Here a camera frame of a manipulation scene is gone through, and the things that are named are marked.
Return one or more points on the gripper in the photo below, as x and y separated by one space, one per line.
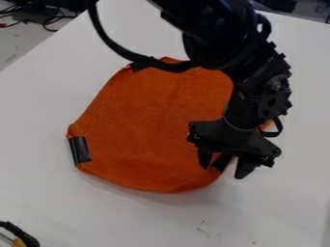
232 136

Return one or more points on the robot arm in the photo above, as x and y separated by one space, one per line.
223 35

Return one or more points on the orange cloth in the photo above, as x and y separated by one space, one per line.
150 128

